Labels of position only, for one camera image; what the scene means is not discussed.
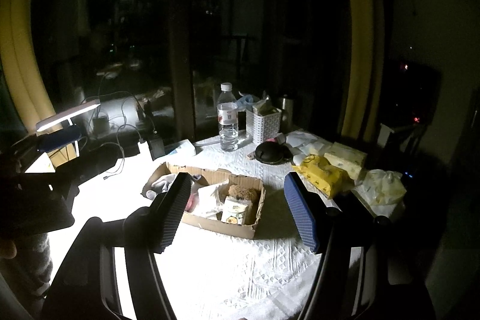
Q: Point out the pink soft item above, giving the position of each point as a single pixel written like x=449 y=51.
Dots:
x=192 y=200

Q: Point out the black round lid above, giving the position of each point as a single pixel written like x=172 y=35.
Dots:
x=270 y=153

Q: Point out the dark chair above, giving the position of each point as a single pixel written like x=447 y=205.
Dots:
x=397 y=140

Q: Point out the yellowish plastic bag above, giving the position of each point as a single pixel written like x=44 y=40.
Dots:
x=382 y=187

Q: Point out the person's left forearm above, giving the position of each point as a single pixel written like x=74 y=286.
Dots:
x=37 y=258

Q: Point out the blue plastic bag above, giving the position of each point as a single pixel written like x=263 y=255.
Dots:
x=244 y=101

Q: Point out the metal thermos flask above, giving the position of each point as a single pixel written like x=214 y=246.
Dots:
x=287 y=108

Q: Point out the white charger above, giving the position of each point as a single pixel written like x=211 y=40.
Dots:
x=143 y=148

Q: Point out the white wrapped packets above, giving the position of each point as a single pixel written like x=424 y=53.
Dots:
x=311 y=146

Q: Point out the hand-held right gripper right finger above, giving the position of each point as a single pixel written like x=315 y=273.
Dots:
x=300 y=215

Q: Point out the pale packet in basket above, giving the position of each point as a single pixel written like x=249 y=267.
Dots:
x=264 y=107

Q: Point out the white textured tablecloth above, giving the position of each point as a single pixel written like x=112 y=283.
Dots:
x=232 y=275

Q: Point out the white woven basket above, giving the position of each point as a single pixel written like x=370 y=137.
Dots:
x=262 y=127

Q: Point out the green printed paper pack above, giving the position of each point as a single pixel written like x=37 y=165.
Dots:
x=234 y=211

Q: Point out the person's left hand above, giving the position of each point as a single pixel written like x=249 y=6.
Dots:
x=7 y=249

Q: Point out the pale yellow tissue pack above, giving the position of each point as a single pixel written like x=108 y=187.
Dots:
x=345 y=157

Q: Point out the yellow curtain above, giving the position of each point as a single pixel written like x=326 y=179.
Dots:
x=362 y=42
x=22 y=61

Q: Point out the white desk lamp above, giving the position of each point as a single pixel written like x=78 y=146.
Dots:
x=67 y=113

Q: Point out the cardboard box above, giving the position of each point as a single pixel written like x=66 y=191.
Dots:
x=217 y=227

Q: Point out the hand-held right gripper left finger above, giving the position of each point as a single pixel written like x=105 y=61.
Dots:
x=170 y=215

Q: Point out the clear plastic water bottle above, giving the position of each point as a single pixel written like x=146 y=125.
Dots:
x=228 y=125

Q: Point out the brown plush toy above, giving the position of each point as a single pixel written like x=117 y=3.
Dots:
x=243 y=191

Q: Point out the blue white tissue pack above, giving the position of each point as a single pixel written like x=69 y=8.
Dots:
x=183 y=148

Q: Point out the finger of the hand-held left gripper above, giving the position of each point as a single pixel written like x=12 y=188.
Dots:
x=58 y=137

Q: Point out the black power adapter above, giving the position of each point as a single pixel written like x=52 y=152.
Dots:
x=156 y=148

